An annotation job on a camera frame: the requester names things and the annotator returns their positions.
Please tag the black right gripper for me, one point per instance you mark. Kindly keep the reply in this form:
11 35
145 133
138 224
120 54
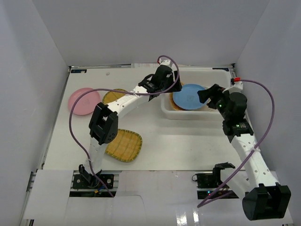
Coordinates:
204 95

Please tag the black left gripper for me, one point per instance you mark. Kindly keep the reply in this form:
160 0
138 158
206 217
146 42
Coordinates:
173 78

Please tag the blue bear plate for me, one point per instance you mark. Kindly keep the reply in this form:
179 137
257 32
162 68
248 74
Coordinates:
188 98

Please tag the orange fan-shaped woven plate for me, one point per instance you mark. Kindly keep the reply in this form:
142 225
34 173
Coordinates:
173 104

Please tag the round green-rimmed woven plate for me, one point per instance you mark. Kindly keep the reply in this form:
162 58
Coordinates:
113 96

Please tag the green-rimmed fan woven plate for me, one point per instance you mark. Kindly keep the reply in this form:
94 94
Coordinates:
126 146

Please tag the pink plate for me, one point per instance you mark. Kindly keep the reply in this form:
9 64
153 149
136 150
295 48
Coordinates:
86 104

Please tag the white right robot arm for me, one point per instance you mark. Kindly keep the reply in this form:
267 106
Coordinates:
262 196

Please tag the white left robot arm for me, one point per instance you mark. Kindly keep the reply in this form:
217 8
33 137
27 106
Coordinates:
104 123

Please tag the white plastic bin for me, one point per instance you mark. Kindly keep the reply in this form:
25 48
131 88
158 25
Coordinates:
205 77

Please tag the blue label sticker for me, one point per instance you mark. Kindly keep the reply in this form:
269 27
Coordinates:
78 71
218 68

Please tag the printed paper sheet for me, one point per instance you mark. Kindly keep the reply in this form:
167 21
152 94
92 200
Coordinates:
144 65

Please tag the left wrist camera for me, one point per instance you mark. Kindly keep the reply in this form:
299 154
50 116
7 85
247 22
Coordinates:
166 62

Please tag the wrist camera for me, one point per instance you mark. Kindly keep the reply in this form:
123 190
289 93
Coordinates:
236 83
166 62

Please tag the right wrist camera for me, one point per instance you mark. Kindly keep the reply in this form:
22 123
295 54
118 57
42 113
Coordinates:
236 83

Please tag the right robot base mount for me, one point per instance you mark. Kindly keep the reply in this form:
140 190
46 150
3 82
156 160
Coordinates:
207 182

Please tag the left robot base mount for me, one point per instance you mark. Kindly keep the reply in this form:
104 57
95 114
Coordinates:
86 185

